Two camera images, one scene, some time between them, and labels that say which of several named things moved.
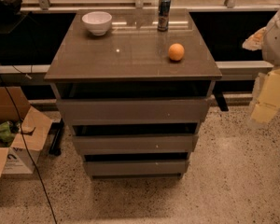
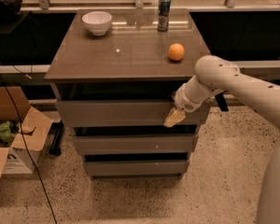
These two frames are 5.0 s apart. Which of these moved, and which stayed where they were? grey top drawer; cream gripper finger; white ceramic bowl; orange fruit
Moved: cream gripper finger
Stayed: orange fruit; grey top drawer; white ceramic bowl
